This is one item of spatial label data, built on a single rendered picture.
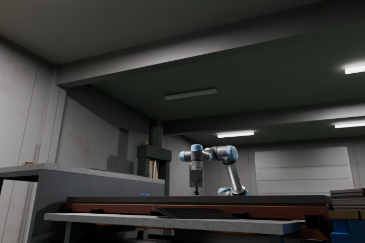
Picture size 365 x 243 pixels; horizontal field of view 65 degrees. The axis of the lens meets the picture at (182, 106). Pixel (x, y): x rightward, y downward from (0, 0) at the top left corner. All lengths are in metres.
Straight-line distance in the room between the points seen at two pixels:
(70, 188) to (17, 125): 3.01
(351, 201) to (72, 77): 4.79
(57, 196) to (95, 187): 0.32
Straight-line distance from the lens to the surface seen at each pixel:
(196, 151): 1.87
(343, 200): 1.05
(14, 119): 5.06
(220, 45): 4.02
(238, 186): 2.47
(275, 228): 0.97
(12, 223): 5.10
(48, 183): 2.09
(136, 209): 1.68
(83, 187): 2.25
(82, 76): 5.15
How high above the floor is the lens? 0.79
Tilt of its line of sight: 20 degrees up
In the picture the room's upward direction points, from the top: 1 degrees clockwise
